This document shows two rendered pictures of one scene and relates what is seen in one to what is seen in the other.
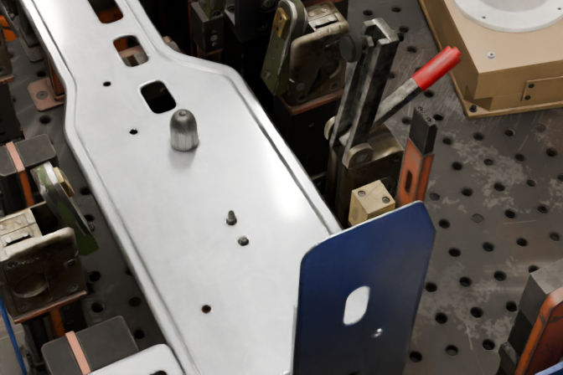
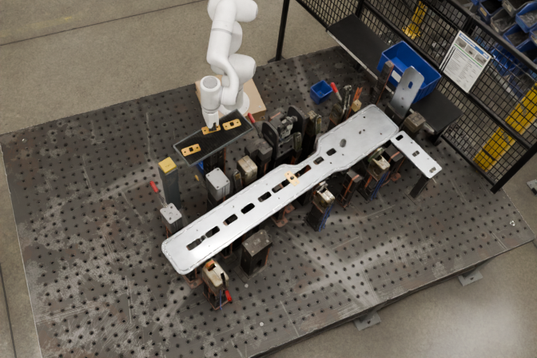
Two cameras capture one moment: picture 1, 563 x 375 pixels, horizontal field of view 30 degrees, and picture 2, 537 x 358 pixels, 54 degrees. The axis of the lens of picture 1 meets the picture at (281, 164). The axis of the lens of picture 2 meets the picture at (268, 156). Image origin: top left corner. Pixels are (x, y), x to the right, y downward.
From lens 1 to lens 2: 2.55 m
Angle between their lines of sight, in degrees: 55
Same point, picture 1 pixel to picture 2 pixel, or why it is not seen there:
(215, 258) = (369, 133)
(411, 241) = (408, 72)
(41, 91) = (280, 223)
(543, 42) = (252, 95)
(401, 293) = (403, 81)
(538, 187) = (283, 105)
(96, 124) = (343, 162)
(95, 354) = (393, 152)
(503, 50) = (256, 104)
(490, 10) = (243, 106)
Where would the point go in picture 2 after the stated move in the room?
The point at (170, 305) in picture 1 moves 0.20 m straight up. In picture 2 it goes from (382, 139) to (393, 117)
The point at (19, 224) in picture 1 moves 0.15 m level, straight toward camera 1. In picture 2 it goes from (381, 162) to (403, 149)
